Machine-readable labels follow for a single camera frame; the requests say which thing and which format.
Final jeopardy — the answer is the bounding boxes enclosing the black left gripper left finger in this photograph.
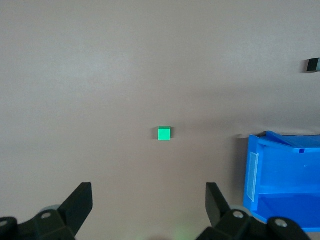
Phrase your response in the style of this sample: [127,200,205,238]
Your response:
[0,182,94,240]

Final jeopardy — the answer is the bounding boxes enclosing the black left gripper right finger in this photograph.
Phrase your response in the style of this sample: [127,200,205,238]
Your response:
[196,182,312,240]

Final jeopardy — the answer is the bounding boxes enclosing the small green cube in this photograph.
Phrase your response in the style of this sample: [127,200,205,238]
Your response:
[157,125,173,142]

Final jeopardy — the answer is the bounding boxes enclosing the small black cube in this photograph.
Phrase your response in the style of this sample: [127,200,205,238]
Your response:
[306,57,320,73]

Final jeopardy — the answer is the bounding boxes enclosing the blue plastic storage bin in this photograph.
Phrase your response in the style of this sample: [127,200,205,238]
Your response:
[241,130,320,233]

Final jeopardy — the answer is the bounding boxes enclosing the table cover mat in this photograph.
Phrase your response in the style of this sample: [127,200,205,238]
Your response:
[0,0,320,240]

